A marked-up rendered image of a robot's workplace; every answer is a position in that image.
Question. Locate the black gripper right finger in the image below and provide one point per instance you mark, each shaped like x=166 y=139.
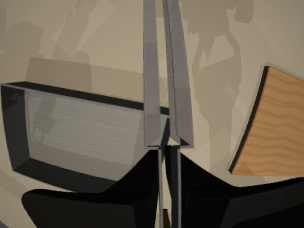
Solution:
x=209 y=202

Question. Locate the wooden board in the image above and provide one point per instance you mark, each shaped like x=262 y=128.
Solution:
x=273 y=143

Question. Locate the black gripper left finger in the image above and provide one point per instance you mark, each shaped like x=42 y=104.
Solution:
x=130 y=203

